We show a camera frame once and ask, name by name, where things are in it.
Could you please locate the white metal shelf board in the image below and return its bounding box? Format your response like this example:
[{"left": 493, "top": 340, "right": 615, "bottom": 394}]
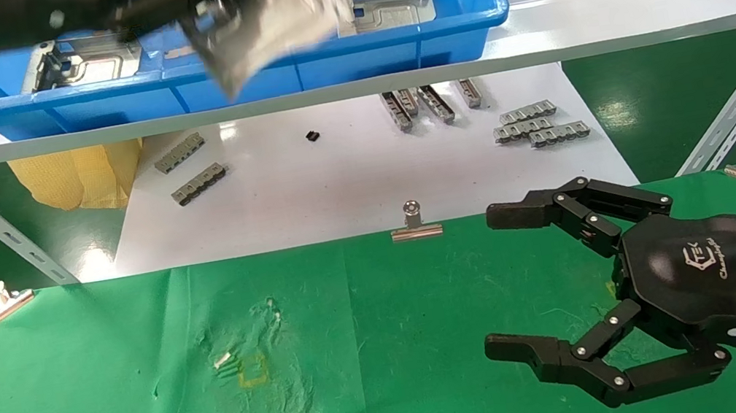
[{"left": 0, "top": 0, "right": 736, "bottom": 164}]

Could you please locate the grey slotted metal bar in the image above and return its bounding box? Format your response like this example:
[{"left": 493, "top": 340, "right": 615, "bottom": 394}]
[
  {"left": 168, "top": 162, "right": 232, "bottom": 209},
  {"left": 497, "top": 98, "right": 558, "bottom": 127},
  {"left": 150, "top": 131, "right": 209, "bottom": 177},
  {"left": 491, "top": 116, "right": 555, "bottom": 145},
  {"left": 394, "top": 87, "right": 421, "bottom": 120},
  {"left": 416, "top": 81, "right": 457, "bottom": 128},
  {"left": 455, "top": 76, "right": 484, "bottom": 111},
  {"left": 527, "top": 119, "right": 592, "bottom": 150},
  {"left": 378, "top": 89, "right": 414, "bottom": 136}
]

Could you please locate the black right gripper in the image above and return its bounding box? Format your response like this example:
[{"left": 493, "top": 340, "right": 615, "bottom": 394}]
[{"left": 460, "top": 152, "right": 736, "bottom": 413}]

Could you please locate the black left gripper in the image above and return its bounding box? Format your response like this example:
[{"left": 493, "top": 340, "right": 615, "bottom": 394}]
[{"left": 21, "top": 0, "right": 269, "bottom": 60}]

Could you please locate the green cloth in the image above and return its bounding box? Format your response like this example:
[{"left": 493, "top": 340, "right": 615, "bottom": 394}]
[{"left": 0, "top": 167, "right": 736, "bottom": 413}]

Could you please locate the stamped sheet metal part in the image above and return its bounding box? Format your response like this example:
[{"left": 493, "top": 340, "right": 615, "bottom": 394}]
[
  {"left": 336, "top": 0, "right": 439, "bottom": 39},
  {"left": 177, "top": 0, "right": 365, "bottom": 109},
  {"left": 14, "top": 26, "right": 147, "bottom": 96}
]

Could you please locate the white flat board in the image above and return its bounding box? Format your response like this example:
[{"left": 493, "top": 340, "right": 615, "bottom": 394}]
[{"left": 93, "top": 53, "right": 642, "bottom": 278}]

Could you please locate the yellow mesh bag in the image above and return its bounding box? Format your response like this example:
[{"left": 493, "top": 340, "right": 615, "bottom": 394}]
[{"left": 6, "top": 138, "right": 152, "bottom": 223}]

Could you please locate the blue plastic bin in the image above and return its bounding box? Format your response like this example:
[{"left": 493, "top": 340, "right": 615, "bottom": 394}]
[{"left": 0, "top": 0, "right": 518, "bottom": 145}]

